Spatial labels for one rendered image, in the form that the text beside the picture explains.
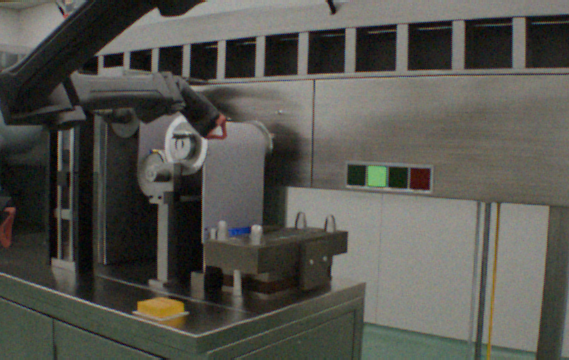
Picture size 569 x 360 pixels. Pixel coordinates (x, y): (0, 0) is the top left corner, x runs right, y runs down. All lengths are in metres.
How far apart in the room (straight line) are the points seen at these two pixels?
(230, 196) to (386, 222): 2.71
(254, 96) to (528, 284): 2.52
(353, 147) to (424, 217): 2.48
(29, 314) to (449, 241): 2.92
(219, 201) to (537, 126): 0.78
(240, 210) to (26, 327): 0.65
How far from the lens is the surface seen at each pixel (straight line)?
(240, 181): 1.61
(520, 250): 3.91
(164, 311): 1.27
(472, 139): 1.51
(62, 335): 1.57
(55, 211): 1.79
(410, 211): 4.12
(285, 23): 1.80
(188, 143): 1.50
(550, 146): 1.46
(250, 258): 1.38
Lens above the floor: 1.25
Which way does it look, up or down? 3 degrees down
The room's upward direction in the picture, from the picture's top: 2 degrees clockwise
